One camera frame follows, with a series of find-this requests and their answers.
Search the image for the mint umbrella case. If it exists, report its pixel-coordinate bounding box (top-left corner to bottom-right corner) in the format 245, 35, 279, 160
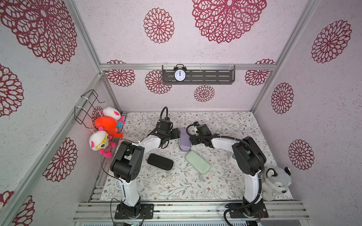
185, 151, 211, 175

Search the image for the black umbrella case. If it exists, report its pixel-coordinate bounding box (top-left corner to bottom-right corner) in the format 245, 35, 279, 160
147, 153, 173, 171

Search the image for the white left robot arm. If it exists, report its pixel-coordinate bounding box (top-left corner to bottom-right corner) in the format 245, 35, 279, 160
110, 117, 180, 208

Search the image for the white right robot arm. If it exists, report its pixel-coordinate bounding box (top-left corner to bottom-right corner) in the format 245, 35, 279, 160
186, 122, 266, 206

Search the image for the orange plush whale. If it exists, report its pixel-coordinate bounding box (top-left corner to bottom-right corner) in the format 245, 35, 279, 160
94, 116, 123, 139

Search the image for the white pink plush doll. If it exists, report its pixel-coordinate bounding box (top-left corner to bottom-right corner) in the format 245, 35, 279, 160
100, 107, 125, 129

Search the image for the black alarm clock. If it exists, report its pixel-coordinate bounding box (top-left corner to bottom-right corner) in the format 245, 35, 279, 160
173, 64, 187, 82

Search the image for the white plush with yellow glasses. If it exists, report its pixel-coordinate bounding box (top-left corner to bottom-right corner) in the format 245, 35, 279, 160
89, 131, 116, 158

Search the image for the white round table clock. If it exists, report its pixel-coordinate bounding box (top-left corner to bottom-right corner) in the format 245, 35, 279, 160
115, 180, 123, 190

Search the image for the grey husky plush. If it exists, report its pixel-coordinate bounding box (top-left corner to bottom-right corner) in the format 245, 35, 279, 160
262, 166, 292, 201

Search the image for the grey wall shelf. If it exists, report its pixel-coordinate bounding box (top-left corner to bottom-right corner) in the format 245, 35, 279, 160
161, 65, 235, 85

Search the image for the black wire wall rack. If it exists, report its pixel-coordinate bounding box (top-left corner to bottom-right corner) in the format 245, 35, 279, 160
73, 89, 106, 129

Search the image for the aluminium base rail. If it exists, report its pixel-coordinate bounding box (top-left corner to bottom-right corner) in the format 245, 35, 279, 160
72, 201, 312, 226

